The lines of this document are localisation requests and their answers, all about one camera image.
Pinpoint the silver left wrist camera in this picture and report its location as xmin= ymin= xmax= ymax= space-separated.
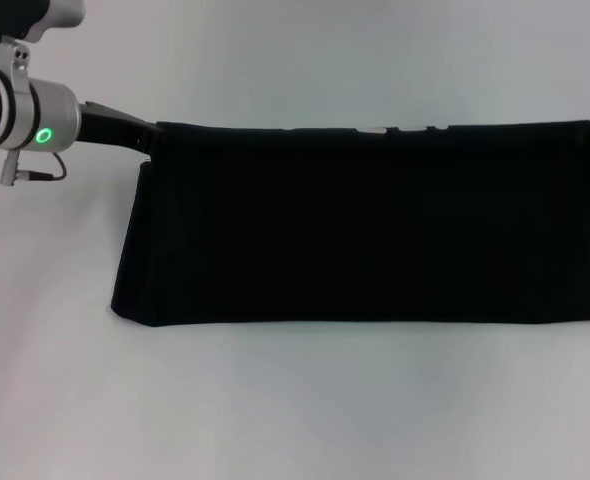
xmin=0 ymin=0 xmax=86 ymax=47

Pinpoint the left gripper cable with connector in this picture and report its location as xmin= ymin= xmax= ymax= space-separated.
xmin=0 ymin=149 xmax=67 ymax=187

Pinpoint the black shirt with FREE print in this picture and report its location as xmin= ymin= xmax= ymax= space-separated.
xmin=110 ymin=119 xmax=590 ymax=329

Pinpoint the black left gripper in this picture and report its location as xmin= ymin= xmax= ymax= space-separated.
xmin=76 ymin=101 xmax=167 ymax=154

